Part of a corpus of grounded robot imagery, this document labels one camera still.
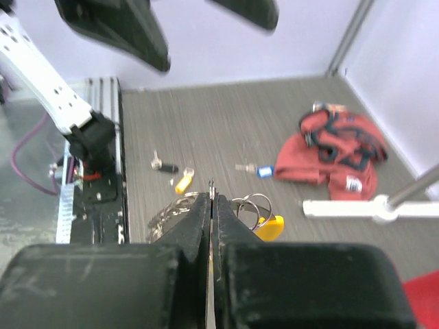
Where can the white metal clothes rack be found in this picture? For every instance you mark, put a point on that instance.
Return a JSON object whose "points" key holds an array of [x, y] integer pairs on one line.
{"points": [[383, 208]]}

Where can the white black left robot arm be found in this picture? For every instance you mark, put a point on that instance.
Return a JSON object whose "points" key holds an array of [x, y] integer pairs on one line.
{"points": [[18, 52]]}

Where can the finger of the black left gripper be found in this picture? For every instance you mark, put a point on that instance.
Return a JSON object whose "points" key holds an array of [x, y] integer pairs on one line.
{"points": [[129, 25], [262, 13]]}

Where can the yellow tagged key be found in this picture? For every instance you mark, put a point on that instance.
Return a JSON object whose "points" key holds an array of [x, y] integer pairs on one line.
{"points": [[185, 181]]}

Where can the maroon crumpled garment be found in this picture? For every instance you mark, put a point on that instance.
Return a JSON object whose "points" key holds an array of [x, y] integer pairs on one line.
{"points": [[336, 147]]}

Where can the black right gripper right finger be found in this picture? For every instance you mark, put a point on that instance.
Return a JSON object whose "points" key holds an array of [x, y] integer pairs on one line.
{"points": [[301, 285]]}

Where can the black tagged key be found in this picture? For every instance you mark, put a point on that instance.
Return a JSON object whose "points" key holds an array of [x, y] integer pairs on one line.
{"points": [[158, 165]]}

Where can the blue tagged key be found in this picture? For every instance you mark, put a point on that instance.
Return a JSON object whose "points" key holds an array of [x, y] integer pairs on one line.
{"points": [[260, 172]]}

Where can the red hanging cloth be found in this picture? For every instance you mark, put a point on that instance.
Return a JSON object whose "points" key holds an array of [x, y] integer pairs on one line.
{"points": [[423, 294]]}

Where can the grey slotted cable duct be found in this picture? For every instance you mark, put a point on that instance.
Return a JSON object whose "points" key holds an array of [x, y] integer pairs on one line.
{"points": [[66, 197]]}

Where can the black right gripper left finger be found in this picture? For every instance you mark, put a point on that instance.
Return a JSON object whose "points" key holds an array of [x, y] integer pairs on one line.
{"points": [[158, 285]]}

